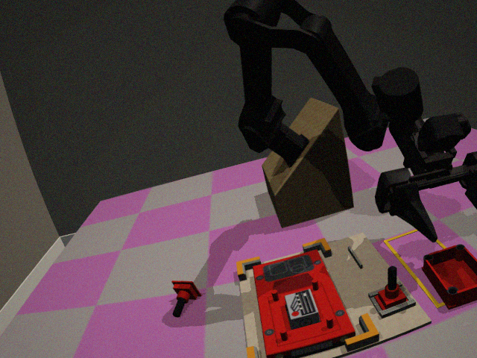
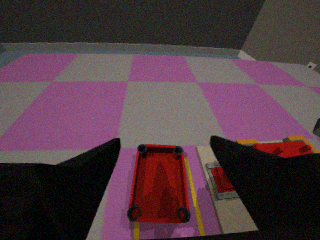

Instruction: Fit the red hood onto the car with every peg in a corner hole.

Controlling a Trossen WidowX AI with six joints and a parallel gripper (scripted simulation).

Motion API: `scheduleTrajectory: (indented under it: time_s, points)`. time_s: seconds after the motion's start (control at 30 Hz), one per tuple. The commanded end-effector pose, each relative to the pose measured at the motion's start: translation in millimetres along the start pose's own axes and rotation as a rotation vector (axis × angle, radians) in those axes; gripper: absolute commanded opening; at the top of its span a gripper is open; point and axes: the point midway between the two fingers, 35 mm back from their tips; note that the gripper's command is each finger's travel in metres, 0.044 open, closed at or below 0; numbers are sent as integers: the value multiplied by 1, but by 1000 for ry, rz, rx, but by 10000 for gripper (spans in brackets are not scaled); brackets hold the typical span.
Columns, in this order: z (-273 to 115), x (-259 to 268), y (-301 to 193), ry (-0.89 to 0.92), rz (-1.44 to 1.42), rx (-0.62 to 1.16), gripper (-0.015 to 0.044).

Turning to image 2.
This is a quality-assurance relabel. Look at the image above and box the dark red hood shell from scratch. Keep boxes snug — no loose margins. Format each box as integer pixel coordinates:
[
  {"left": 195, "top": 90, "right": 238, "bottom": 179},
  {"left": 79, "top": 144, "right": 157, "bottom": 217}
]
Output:
[{"left": 127, "top": 144, "right": 191, "bottom": 223}]

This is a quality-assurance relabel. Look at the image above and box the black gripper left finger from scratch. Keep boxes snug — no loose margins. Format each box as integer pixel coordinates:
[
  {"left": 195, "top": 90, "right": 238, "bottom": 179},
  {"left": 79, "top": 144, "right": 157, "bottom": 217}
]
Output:
[{"left": 0, "top": 138, "right": 121, "bottom": 240}]

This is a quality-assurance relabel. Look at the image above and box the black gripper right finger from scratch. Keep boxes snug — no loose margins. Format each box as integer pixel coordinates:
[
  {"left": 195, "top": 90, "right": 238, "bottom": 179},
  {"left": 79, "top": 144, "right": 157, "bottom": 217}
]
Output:
[{"left": 209, "top": 136, "right": 320, "bottom": 230}]

